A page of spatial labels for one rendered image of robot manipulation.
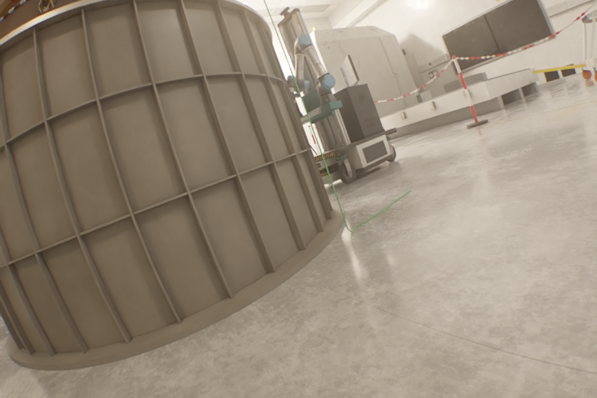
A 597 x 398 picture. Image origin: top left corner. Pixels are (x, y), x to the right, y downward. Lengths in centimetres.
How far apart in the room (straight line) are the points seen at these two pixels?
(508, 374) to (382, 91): 818
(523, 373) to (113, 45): 133
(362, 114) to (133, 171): 241
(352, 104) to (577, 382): 283
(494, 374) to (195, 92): 113
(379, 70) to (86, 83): 803
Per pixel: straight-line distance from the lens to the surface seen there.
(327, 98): 278
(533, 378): 52
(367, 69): 839
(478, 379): 53
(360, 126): 300
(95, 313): 113
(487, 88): 532
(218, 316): 101
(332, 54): 791
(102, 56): 115
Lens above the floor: 40
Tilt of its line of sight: 3 degrees down
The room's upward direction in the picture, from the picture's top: 20 degrees counter-clockwise
